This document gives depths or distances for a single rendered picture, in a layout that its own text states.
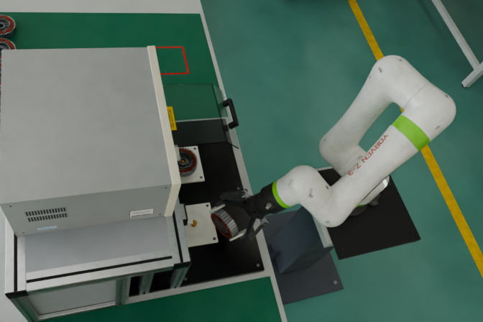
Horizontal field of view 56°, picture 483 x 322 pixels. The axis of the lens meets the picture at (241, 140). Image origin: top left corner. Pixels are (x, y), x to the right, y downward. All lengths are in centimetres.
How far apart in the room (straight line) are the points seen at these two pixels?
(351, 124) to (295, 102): 151
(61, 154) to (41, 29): 110
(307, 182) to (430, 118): 40
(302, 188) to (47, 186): 67
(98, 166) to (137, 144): 11
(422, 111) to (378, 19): 266
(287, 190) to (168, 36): 108
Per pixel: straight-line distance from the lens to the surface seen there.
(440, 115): 142
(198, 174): 171
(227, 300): 161
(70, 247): 124
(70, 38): 211
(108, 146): 112
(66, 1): 227
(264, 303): 164
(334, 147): 168
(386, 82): 144
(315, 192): 133
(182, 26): 221
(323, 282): 256
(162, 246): 124
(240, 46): 326
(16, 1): 228
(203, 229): 163
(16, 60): 129
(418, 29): 417
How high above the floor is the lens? 229
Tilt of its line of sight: 56 degrees down
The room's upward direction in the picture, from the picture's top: 25 degrees clockwise
